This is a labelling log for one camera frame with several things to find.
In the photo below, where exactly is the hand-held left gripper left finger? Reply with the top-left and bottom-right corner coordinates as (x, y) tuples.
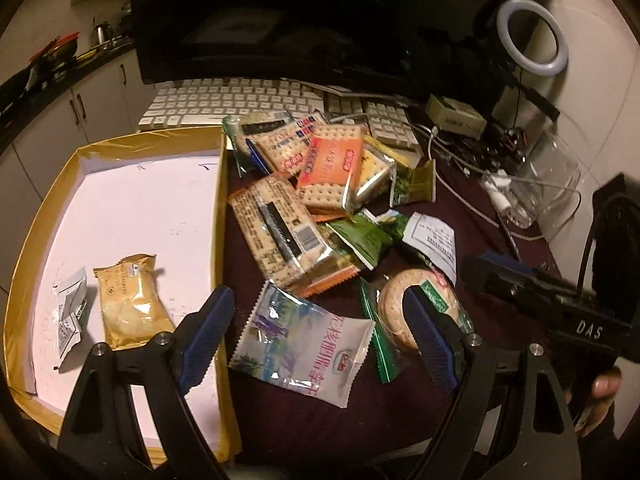
(57, 285), (236, 480)

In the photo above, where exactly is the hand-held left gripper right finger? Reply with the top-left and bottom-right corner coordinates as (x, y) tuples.
(402, 285), (582, 480)

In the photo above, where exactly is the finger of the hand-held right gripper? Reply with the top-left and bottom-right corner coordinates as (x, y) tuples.
(460, 254), (597, 313)

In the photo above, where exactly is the round cracker packet green trim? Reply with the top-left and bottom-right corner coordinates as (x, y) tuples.
(359, 267), (476, 384)

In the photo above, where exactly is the white-backed green snack packet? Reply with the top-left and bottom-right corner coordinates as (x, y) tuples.
(389, 211), (459, 286)

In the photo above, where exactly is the white and blue snack packet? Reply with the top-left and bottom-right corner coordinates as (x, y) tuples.
(228, 280), (377, 409)

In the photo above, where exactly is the green and gold snack packet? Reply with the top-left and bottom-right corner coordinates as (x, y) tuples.
(389, 159), (437, 207)

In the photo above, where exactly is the dark green pea packet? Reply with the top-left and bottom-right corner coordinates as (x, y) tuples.
(324, 214), (394, 269)

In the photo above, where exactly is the yellow-edged cardboard box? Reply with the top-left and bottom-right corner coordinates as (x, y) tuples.
(2, 126), (242, 466)

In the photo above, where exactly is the orange label cracker packet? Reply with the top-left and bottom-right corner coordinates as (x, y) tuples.
(296, 125), (366, 211)

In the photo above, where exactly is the person's right forearm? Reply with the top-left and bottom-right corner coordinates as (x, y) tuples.
(575, 400), (638, 480)

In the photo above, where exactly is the person's right hand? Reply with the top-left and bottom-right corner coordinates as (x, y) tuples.
(564, 366), (624, 442)

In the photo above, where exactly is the yellow snack packet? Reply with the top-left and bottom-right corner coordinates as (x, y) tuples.
(93, 254), (176, 352)

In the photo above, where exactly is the white power adapter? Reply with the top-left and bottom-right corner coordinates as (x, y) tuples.
(481, 169), (514, 213)

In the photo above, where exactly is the clear plastic container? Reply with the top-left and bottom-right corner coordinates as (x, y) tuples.
(500, 132), (584, 232)

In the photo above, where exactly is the small silver snack packet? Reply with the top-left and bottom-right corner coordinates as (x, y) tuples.
(51, 267), (89, 362)

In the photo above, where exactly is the large cracker packet orange trim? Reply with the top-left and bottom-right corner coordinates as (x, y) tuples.
(227, 174), (362, 299)

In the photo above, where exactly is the yellow-edged cracker packet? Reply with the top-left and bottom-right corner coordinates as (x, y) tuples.
(349, 144), (397, 212)

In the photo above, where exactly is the small beige box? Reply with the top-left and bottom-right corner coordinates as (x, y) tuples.
(425, 94), (488, 141)

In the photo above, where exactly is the green-edged cracker packet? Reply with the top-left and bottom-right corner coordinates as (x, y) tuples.
(222, 111), (296, 178)

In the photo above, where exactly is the blue label cracker packet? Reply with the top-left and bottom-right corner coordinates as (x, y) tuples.
(235, 112), (327, 177)

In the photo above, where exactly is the white keyboard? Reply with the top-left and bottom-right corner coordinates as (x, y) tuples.
(137, 77), (332, 134)

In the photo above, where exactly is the white kitchen cabinet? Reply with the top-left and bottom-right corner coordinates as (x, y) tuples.
(0, 49), (153, 281)

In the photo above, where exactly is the black computer monitor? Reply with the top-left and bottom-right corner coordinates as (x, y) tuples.
(129, 0), (553, 107)

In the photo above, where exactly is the red-rimmed black pot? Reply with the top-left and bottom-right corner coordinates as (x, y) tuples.
(29, 31), (81, 70)

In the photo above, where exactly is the white cable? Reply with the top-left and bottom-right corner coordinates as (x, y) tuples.
(420, 125), (583, 243)

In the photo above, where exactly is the white ring light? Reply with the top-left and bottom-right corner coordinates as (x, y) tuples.
(496, 0), (571, 79)

